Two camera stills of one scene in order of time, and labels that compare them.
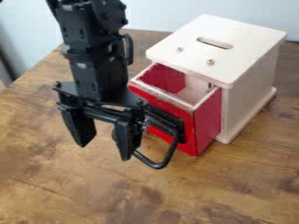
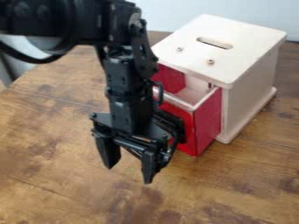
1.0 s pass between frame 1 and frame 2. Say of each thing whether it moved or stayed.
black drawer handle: stayed
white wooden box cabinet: stayed
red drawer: stayed
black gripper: moved
